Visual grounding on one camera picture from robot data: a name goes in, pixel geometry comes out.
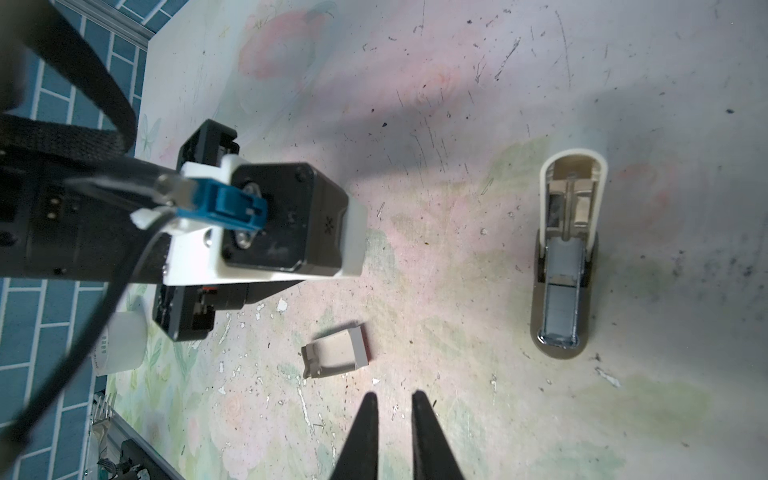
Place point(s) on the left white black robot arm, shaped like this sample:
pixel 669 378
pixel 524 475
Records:
pixel 50 230

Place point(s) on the beige stapler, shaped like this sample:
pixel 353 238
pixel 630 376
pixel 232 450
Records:
pixel 571 189

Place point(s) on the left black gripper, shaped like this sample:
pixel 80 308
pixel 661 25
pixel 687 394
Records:
pixel 187 313

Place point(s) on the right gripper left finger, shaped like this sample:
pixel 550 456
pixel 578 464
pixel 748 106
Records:
pixel 359 455

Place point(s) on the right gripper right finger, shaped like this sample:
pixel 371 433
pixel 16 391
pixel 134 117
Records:
pixel 432 455

